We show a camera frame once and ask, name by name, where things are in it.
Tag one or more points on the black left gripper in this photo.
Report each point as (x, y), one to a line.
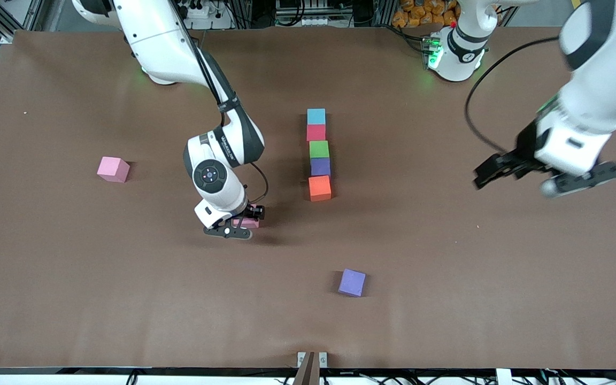
(525, 144)

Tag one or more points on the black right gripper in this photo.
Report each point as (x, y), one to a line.
(255, 212)

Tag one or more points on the light pink foam cube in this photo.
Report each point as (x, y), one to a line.
(249, 223)
(111, 168)

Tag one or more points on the orange foam cube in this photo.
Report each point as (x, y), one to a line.
(320, 188)

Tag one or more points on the purple foam cube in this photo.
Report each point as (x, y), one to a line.
(321, 167)
(352, 282)

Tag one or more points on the green foam cube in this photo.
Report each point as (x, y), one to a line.
(318, 149)

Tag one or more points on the red foam cube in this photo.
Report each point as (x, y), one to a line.
(316, 133)

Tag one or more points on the light blue foam cube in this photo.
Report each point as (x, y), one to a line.
(316, 117)

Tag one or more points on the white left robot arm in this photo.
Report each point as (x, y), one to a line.
(597, 96)

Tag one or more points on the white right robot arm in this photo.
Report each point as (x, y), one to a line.
(153, 32)

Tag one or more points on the orange toy pile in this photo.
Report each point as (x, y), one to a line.
(420, 13)

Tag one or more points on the white power strip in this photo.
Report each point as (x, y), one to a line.
(314, 22)
(198, 10)

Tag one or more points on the grey bracket with brown post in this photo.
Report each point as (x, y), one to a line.
(308, 374)

